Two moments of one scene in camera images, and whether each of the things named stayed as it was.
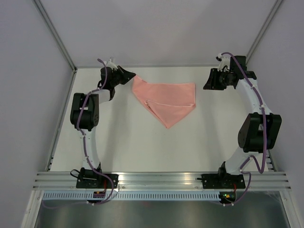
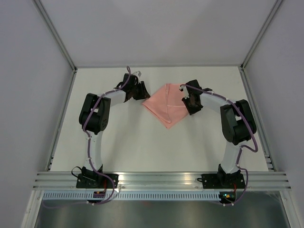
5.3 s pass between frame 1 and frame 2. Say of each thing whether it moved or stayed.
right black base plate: stayed
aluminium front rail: stayed
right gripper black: moved
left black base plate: stayed
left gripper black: moved
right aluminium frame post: stayed
